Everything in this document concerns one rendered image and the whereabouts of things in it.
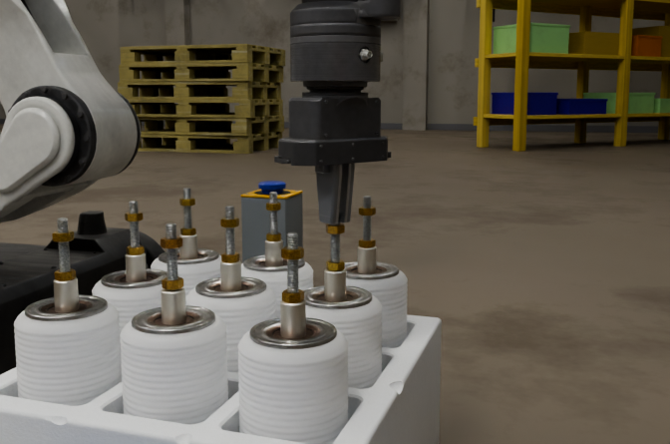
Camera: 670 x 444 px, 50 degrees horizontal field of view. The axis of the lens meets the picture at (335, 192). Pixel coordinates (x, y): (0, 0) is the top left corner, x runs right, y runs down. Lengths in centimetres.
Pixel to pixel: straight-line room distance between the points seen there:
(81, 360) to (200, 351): 12
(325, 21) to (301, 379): 32
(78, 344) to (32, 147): 42
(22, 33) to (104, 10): 1024
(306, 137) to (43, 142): 48
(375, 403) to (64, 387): 29
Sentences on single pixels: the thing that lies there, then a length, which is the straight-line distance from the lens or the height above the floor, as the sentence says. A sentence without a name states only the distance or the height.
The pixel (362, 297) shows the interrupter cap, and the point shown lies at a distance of 74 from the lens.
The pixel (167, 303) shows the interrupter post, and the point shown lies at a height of 27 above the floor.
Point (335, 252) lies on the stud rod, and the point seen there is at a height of 30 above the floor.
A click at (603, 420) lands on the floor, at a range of 114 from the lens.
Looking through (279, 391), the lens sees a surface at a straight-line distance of 61.
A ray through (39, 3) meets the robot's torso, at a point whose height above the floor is 60.
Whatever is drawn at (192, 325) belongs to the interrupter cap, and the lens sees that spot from 67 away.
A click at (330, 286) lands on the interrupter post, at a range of 74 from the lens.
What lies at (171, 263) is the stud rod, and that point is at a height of 31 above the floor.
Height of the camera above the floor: 46
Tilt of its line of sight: 8 degrees down
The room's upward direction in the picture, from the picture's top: straight up
